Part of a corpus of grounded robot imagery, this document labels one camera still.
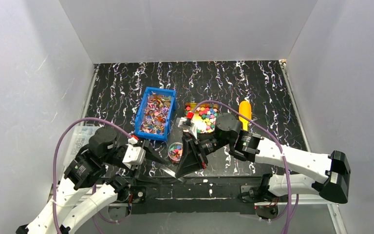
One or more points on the white round jar lid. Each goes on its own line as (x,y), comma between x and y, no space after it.
(171,173)

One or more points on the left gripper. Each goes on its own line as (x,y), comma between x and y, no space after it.
(144,149)

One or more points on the yellow plastic scoop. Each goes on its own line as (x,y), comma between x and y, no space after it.
(245,110)

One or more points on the aluminium frame rail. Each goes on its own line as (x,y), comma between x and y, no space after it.
(196,196)

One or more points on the clear plastic box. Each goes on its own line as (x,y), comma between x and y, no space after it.
(80,138)

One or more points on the clear glass jar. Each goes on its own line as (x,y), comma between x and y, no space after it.
(175,151)

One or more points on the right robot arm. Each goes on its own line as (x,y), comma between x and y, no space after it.
(325,175)

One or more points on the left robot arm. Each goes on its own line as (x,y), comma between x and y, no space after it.
(64,213)

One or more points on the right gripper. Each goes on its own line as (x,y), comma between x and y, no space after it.
(198,154)

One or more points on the blue plastic candy bin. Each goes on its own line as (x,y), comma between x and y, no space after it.
(155,113)

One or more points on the square tin of colourful candies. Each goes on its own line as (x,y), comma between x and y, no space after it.
(205,118)

